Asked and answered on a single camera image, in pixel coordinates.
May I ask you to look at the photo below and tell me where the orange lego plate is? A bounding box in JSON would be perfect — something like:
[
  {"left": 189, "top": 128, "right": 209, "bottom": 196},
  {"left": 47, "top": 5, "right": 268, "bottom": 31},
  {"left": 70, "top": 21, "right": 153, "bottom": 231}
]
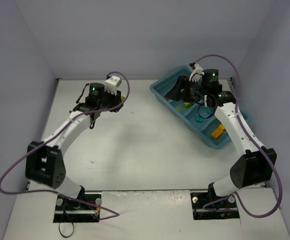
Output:
[{"left": 210, "top": 128, "right": 224, "bottom": 140}]

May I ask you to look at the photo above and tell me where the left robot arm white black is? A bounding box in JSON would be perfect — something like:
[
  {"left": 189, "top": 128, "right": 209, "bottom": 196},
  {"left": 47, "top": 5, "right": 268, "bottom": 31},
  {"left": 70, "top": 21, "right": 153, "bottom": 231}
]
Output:
[{"left": 25, "top": 79, "right": 122, "bottom": 201}]

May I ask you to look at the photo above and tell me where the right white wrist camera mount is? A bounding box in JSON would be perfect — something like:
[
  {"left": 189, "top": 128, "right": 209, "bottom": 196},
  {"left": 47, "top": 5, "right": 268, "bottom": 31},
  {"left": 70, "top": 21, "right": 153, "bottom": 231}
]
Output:
[{"left": 189, "top": 62, "right": 205, "bottom": 83}]

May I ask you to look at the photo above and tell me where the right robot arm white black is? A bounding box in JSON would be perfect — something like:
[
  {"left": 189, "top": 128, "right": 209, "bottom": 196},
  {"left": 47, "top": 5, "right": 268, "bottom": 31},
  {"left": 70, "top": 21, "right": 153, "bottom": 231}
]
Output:
[{"left": 165, "top": 69, "right": 277, "bottom": 197}]

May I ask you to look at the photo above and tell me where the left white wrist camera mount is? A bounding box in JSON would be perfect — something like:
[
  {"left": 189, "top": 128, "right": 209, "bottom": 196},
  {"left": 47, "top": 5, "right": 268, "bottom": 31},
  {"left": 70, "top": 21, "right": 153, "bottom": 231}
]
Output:
[{"left": 104, "top": 76, "right": 122, "bottom": 95}]

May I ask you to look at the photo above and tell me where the blue square lego brick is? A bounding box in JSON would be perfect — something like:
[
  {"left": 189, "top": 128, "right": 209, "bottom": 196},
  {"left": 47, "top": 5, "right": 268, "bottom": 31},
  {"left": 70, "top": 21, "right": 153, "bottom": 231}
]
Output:
[{"left": 195, "top": 115, "right": 204, "bottom": 123}]

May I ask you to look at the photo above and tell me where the teal divided plastic tray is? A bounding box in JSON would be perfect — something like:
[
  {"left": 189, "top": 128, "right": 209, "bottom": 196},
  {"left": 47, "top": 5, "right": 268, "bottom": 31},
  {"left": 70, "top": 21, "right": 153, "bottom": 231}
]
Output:
[{"left": 149, "top": 65, "right": 252, "bottom": 150}]

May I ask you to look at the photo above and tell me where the orange yellow lego brick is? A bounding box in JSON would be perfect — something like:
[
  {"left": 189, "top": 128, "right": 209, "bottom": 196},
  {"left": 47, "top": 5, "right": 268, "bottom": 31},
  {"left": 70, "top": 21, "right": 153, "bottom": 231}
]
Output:
[{"left": 218, "top": 124, "right": 225, "bottom": 131}]

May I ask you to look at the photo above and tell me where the small green square lego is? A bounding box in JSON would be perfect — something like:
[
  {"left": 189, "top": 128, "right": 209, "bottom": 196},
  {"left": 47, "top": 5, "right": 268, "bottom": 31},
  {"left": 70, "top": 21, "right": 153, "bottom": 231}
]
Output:
[{"left": 183, "top": 102, "right": 195, "bottom": 108}]

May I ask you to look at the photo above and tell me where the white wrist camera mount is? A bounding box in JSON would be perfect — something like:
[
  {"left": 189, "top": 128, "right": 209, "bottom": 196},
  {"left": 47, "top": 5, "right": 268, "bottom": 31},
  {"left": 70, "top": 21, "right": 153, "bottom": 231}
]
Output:
[
  {"left": 104, "top": 76, "right": 122, "bottom": 95},
  {"left": 189, "top": 62, "right": 205, "bottom": 83}
]

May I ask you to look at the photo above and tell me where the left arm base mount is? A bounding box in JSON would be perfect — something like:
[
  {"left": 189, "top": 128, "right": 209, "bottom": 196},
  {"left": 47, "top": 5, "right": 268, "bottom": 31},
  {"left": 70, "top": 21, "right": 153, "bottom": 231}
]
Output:
[{"left": 53, "top": 195, "right": 101, "bottom": 224}]

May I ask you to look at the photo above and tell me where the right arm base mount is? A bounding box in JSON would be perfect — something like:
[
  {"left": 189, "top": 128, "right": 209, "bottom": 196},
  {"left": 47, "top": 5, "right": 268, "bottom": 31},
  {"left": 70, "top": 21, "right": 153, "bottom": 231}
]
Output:
[{"left": 190, "top": 191, "right": 240, "bottom": 221}]

